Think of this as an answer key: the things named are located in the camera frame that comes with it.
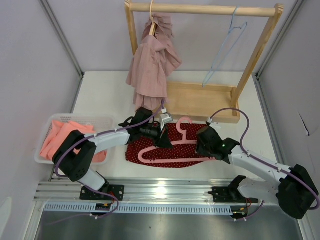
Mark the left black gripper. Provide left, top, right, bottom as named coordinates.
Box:
left=140, top=122, right=173, bottom=150

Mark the pink hanger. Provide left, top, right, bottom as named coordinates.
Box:
left=137, top=116, right=214, bottom=164

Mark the red polka dot cloth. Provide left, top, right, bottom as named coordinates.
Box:
left=125, top=121, right=206, bottom=169

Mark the dusty pink pleated skirt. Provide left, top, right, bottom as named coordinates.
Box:
left=126, top=13, right=182, bottom=111

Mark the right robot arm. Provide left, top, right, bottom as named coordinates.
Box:
left=196, top=126, right=320, bottom=220

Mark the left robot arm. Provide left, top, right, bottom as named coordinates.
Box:
left=52, top=107, right=173, bottom=200

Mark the blue hanger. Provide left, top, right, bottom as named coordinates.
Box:
left=201, top=6, right=248, bottom=88

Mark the wooden clothes rack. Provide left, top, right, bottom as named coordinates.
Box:
left=124, top=0, right=284, bottom=124

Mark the white plastic basket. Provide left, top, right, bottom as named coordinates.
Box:
left=34, top=113, right=116, bottom=165

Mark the salmon orange cloth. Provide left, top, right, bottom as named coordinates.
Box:
left=39, top=120, right=96, bottom=161

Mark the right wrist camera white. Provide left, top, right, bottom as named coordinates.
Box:
left=205, top=117, right=221, bottom=130

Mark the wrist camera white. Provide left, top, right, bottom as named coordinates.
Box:
left=205, top=117, right=221, bottom=130
left=159, top=107, right=173, bottom=131

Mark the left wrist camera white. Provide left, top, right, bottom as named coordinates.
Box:
left=159, top=107, right=173, bottom=131

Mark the aluminium mounting rail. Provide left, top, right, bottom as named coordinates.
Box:
left=33, top=176, right=278, bottom=206

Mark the white slotted cable duct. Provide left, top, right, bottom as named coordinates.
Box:
left=44, top=202, right=233, bottom=216

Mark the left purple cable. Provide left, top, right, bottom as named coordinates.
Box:
left=54, top=98, right=166, bottom=221

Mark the purple cable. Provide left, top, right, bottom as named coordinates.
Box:
left=208, top=107, right=320, bottom=211
left=54, top=98, right=166, bottom=221

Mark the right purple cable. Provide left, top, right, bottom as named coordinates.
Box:
left=208, top=107, right=320, bottom=211

